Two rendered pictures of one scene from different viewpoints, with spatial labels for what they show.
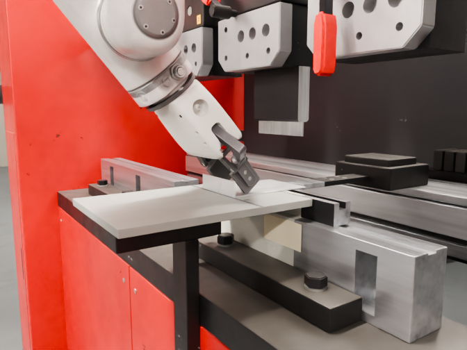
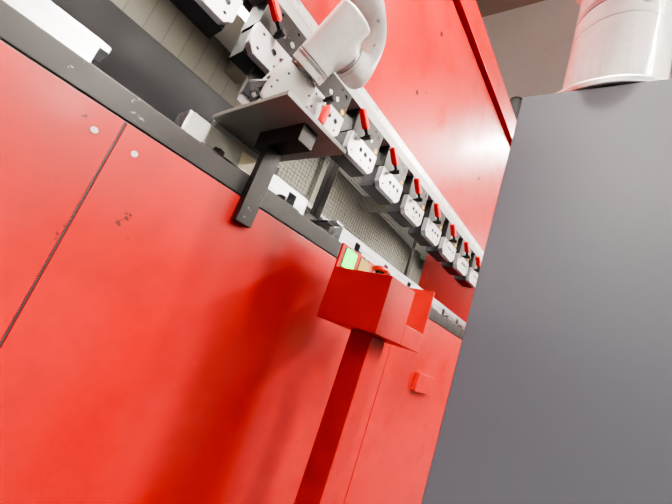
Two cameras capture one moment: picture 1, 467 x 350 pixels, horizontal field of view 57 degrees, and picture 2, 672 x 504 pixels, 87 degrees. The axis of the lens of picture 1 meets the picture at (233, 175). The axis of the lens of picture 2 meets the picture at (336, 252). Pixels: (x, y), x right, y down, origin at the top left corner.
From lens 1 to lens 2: 1.06 m
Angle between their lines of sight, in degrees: 105
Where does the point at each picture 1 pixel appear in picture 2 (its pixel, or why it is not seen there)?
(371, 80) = (112, 58)
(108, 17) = (368, 67)
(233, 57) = (264, 55)
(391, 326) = not seen: hidden behind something
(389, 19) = (332, 125)
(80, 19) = (357, 40)
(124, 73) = (332, 66)
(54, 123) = not seen: outside the picture
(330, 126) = not seen: hidden behind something
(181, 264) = (272, 166)
